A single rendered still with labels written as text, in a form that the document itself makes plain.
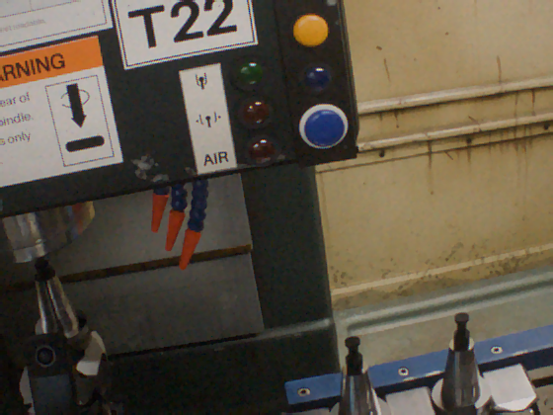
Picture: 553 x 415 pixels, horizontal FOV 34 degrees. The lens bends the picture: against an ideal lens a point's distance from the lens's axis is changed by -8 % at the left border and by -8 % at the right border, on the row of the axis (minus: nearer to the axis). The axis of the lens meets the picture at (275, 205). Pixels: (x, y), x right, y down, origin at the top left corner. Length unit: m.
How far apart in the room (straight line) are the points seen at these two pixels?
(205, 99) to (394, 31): 1.15
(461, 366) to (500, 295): 1.22
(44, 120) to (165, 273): 0.86
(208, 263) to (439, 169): 0.63
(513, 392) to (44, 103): 0.57
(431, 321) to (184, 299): 0.71
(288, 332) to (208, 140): 0.97
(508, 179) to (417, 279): 0.30
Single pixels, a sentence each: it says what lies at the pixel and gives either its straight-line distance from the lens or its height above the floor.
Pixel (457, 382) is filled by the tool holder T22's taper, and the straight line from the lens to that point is 0.96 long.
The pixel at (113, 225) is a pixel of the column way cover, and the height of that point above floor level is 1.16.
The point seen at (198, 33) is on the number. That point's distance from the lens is 0.69.
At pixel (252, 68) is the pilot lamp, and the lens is 0.70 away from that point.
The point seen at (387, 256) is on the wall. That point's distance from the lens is 2.07.
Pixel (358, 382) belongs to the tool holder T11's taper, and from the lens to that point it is 0.93.
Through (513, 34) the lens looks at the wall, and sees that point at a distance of 1.92.
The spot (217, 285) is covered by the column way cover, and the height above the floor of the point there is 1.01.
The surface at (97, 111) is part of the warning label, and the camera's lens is 0.71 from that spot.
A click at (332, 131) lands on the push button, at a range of 0.72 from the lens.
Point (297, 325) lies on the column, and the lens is 1.67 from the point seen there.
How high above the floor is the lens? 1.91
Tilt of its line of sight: 31 degrees down
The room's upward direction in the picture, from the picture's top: 9 degrees counter-clockwise
